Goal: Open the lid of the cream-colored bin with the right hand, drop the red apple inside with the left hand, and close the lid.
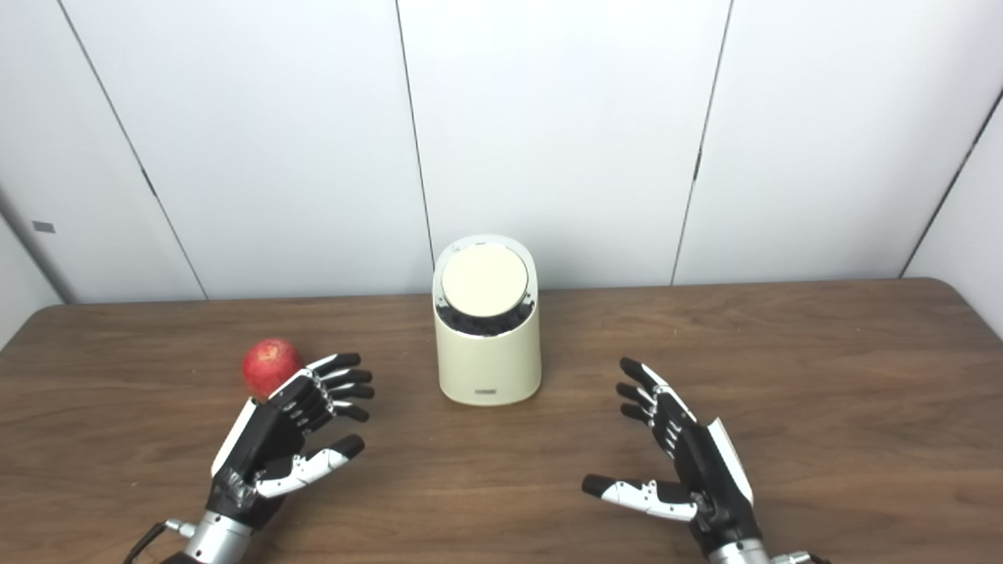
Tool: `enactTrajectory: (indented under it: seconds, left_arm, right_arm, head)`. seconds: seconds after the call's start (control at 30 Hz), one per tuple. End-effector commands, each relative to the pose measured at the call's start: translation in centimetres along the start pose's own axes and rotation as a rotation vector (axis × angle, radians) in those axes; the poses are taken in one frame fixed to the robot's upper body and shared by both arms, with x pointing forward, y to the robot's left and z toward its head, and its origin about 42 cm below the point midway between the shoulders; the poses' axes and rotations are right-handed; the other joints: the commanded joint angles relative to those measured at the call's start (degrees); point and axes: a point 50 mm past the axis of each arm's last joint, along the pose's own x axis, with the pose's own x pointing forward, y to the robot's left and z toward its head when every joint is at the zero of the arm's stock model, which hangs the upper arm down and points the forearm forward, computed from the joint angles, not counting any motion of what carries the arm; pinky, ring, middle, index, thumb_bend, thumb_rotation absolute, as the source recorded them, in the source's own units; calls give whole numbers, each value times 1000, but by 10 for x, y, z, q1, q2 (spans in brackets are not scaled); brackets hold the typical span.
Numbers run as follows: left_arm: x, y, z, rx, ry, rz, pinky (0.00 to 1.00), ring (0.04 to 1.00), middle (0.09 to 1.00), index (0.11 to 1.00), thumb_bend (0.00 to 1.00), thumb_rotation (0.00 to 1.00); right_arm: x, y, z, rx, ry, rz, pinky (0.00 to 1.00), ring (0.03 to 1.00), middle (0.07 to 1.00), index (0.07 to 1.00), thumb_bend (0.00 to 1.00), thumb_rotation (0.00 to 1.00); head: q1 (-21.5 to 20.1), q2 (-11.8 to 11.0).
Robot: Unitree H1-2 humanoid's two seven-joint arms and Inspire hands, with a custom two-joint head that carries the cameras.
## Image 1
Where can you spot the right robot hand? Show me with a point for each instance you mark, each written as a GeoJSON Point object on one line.
{"type": "Point", "coordinates": [709, 470]}

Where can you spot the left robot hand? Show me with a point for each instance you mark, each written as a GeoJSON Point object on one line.
{"type": "Point", "coordinates": [262, 439]}

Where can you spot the red apple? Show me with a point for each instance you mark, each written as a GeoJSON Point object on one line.
{"type": "Point", "coordinates": [266, 366]}

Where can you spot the cream-colored bin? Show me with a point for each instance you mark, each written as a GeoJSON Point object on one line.
{"type": "Point", "coordinates": [490, 364]}

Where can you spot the cream round bin lid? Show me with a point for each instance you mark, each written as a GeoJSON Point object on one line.
{"type": "Point", "coordinates": [484, 280]}

